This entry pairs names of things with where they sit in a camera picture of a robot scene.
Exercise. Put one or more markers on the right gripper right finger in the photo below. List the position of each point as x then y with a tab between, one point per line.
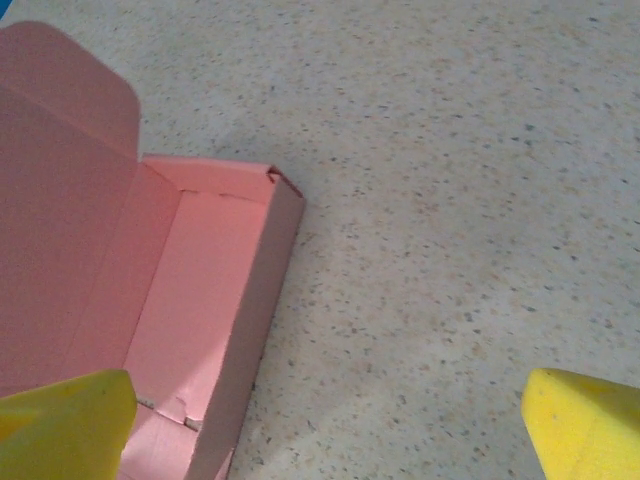
590	430

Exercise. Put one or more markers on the pink paper box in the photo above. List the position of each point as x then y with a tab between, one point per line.
100	250

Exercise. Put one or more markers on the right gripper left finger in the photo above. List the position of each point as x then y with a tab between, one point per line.
60	430

